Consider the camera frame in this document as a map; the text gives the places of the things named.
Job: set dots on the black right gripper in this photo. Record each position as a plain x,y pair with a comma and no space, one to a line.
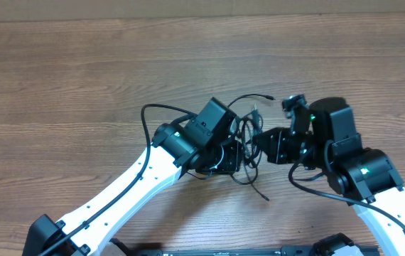
273,152

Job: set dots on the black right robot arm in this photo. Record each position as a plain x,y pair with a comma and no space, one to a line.
328,159

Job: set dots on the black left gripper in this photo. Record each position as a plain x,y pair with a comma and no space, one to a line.
231,163

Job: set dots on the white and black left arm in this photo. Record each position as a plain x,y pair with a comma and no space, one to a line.
174,150

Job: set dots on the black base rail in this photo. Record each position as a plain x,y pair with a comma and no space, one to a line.
301,250

